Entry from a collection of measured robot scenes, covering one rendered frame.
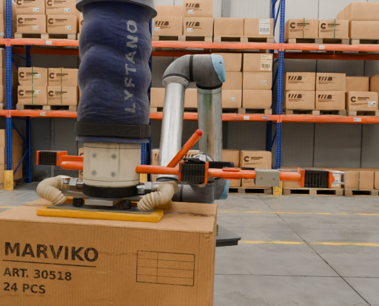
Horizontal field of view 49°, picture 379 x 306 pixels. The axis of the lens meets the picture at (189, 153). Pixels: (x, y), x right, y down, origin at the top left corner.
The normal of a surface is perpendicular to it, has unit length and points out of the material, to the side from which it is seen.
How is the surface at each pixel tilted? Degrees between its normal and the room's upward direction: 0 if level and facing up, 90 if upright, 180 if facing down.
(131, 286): 90
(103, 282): 90
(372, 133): 90
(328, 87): 92
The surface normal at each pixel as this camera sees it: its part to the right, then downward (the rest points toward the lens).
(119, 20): 0.29, -0.17
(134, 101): 0.72, -0.20
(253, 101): -0.01, 0.11
